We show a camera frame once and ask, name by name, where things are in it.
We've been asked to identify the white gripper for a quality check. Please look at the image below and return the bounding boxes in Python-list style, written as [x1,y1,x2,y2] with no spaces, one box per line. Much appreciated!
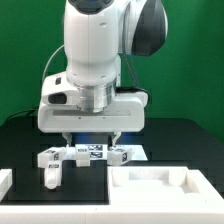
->
[38,91,149,147]

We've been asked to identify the white square table top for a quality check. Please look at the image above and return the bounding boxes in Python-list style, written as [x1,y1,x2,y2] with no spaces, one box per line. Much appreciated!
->
[108,166,224,207]

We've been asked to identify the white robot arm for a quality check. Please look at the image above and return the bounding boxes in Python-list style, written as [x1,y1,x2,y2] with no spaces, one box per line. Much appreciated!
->
[38,0,168,138]

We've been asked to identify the white sheet with tags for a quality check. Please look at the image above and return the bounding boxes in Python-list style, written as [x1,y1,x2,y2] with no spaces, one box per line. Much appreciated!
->
[64,144,147,161]

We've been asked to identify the white obstacle fence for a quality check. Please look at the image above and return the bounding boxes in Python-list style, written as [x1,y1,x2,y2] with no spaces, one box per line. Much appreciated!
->
[0,168,224,224]

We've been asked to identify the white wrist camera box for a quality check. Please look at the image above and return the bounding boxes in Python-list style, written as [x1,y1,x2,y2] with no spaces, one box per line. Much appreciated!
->
[41,72,80,105]

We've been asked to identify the black cables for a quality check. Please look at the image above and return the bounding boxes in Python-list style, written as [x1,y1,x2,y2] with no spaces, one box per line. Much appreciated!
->
[3,106,40,125]

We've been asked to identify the grey cable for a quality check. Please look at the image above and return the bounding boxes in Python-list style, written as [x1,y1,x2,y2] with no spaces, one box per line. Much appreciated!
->
[41,43,66,88]

